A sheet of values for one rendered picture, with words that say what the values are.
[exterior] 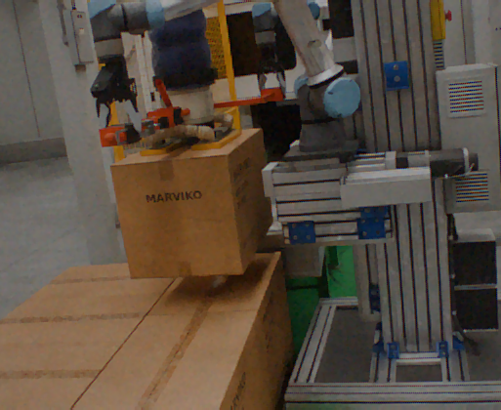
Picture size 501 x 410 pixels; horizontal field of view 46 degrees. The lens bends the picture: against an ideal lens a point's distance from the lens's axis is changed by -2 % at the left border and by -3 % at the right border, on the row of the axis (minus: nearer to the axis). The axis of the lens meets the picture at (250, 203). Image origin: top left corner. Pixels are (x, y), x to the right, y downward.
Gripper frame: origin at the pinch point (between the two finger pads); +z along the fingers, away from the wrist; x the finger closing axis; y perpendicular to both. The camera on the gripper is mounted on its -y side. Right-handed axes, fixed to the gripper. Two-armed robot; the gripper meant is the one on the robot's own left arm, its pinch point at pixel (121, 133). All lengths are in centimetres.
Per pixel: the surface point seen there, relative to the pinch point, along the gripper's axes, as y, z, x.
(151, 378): -13, 66, -1
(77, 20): 165, -51, 90
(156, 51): 53, -22, 6
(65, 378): -13, 66, 26
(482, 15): 382, -26, -156
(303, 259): 96, 72, -28
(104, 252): 162, 83, 101
